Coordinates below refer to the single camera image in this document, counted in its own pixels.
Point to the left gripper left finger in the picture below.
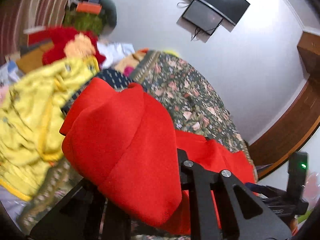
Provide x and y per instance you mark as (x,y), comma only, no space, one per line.
(83,213)

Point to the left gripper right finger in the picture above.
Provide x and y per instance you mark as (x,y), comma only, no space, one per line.
(221,207)

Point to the red zip jacket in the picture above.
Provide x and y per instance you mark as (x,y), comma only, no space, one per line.
(125,143)

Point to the yellow garment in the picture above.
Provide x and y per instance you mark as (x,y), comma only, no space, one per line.
(31,118)

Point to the floral bed cover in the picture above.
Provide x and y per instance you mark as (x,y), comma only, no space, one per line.
(193,104)

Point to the navy patterned garment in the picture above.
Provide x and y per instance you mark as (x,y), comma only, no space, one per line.
(110,84)

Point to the wooden overhead cabinet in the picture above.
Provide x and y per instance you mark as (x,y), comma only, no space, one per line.
(309,50)

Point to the white sheet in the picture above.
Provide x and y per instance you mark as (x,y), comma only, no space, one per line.
(114,53)

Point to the peach fluffy garment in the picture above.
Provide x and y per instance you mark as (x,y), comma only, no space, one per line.
(81,46)

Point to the yellow round object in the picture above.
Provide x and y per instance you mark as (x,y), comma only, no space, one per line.
(171,52)

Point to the red fluffy garment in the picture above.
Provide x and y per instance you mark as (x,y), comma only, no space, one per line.
(59,37)

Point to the green patterned box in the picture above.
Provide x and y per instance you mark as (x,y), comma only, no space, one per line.
(83,21)

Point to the dark green cushion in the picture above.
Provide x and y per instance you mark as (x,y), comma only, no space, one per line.
(108,13)

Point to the striped pink gold curtain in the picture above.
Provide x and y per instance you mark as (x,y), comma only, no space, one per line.
(19,15)

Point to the wooden door frame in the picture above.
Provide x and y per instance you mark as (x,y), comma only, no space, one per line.
(290,132)

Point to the small black wall monitor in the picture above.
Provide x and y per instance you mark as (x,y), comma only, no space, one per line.
(203,17)

